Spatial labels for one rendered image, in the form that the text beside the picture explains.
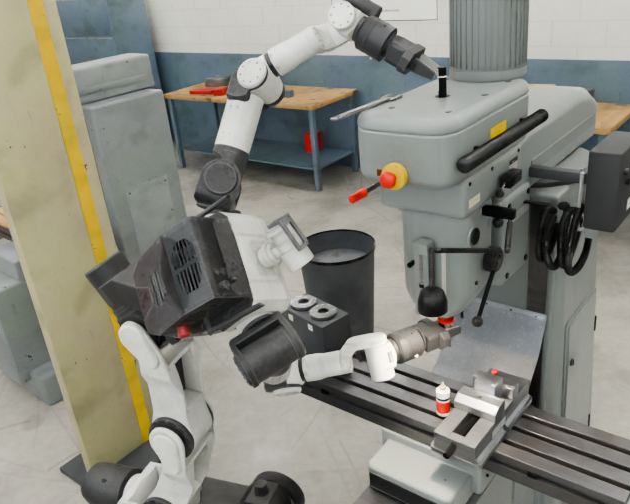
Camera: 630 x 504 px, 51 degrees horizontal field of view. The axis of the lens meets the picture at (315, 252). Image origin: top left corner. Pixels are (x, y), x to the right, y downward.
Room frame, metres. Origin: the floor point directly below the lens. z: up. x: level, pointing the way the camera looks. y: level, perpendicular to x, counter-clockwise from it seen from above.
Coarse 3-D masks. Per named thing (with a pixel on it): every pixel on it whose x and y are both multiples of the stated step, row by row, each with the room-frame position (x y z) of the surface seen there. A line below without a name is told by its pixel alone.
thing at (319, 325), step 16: (288, 304) 1.95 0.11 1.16; (304, 304) 1.91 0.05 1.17; (320, 304) 1.93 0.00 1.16; (288, 320) 1.91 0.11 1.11; (304, 320) 1.84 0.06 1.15; (320, 320) 1.82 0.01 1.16; (336, 320) 1.81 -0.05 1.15; (304, 336) 1.85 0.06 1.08; (320, 336) 1.78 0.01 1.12; (336, 336) 1.81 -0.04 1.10; (320, 352) 1.79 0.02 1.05
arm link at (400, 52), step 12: (384, 24) 1.63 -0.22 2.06; (372, 36) 1.61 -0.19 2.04; (384, 36) 1.60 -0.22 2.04; (396, 36) 1.62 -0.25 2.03; (372, 48) 1.61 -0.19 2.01; (384, 48) 1.61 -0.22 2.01; (396, 48) 1.58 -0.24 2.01; (408, 48) 1.59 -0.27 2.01; (420, 48) 1.62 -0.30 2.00; (384, 60) 1.60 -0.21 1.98; (396, 60) 1.58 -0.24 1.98; (408, 60) 1.55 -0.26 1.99
